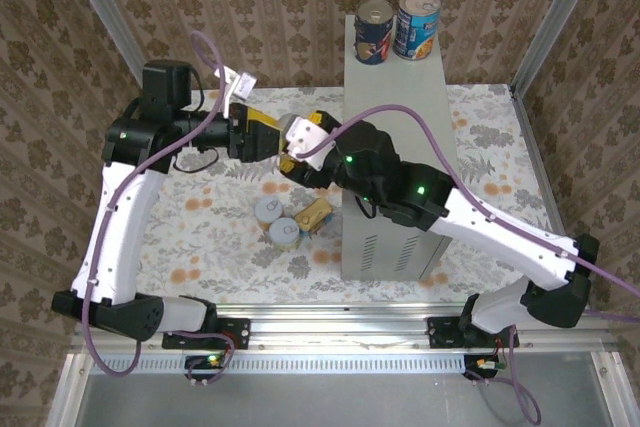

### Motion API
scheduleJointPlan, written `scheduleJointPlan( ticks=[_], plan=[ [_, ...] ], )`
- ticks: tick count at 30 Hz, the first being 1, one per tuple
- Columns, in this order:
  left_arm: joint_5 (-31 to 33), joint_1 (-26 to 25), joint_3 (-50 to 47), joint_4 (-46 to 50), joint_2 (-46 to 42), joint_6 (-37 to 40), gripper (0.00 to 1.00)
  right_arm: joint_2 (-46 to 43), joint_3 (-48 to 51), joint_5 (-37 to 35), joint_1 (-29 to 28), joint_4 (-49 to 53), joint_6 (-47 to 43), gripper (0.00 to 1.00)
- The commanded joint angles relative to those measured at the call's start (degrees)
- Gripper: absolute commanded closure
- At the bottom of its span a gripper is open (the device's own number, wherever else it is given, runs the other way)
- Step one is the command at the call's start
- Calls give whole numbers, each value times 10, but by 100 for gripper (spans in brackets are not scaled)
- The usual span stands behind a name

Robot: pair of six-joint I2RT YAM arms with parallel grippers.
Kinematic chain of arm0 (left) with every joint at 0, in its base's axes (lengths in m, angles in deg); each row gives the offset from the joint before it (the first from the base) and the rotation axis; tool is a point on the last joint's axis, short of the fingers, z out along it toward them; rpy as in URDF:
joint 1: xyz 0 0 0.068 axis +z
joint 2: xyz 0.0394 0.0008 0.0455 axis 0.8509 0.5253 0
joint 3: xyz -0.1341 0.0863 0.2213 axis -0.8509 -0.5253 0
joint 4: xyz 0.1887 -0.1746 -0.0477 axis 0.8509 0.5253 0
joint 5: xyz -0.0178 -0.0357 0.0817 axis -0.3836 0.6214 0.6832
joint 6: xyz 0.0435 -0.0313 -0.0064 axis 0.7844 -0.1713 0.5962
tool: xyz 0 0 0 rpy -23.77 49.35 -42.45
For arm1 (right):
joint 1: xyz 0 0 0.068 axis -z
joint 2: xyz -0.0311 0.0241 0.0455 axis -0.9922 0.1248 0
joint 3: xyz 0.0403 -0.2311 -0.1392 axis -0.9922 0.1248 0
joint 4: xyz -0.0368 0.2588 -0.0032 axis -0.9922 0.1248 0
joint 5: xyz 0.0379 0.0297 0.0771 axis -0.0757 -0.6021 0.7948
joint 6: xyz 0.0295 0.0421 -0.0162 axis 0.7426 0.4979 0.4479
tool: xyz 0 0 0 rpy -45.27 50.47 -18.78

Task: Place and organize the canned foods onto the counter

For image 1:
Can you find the green label pull-tab can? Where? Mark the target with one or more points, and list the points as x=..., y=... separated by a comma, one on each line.
x=284, y=231

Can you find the aluminium frame post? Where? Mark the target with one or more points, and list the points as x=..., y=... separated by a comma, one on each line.
x=107, y=12
x=560, y=12

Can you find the large light blue can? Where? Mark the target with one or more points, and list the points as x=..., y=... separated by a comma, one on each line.
x=417, y=27

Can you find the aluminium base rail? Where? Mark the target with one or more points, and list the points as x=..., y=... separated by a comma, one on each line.
x=340, y=327

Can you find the grey metal box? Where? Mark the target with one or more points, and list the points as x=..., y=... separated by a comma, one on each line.
x=400, y=77

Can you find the gold rectangular meat tin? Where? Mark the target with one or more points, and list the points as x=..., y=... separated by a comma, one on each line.
x=312, y=214

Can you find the orange label pull-tab can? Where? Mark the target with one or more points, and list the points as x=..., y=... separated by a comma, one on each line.
x=269, y=209

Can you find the grey metal lower shelf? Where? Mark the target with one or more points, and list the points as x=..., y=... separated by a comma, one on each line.
x=325, y=402

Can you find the dark blue can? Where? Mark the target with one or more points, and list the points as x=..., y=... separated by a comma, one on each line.
x=375, y=32

